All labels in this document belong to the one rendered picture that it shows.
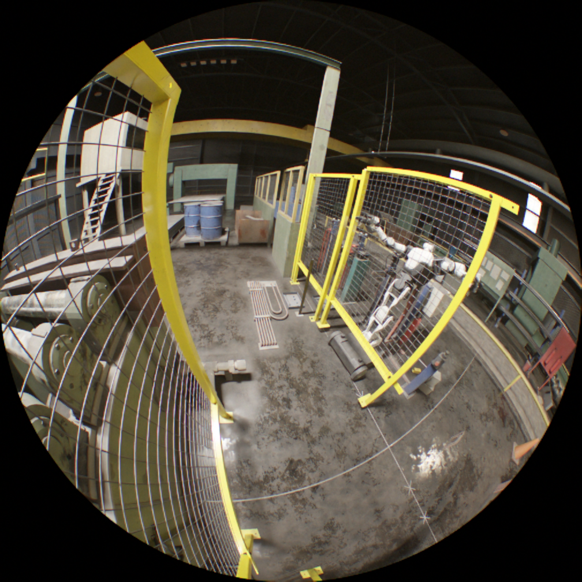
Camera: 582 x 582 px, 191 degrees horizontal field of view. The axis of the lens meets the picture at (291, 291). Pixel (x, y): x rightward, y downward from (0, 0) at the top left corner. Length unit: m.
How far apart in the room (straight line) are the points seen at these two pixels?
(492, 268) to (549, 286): 3.75
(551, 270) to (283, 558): 10.01
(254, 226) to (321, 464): 4.47
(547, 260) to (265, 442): 9.99
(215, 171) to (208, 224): 6.61
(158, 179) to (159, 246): 0.17
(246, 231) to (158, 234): 4.01
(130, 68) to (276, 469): 1.86
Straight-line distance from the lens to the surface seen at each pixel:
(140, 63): 0.40
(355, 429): 1.79
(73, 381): 0.83
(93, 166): 8.97
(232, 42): 3.95
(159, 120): 0.50
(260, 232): 4.49
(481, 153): 10.47
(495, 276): 7.01
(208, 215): 4.50
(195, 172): 11.02
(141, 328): 1.23
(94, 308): 0.92
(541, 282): 9.51
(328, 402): 1.77
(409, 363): 1.32
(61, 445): 0.82
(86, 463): 0.94
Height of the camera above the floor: 1.57
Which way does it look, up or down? 33 degrees down
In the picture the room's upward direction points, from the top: 10 degrees clockwise
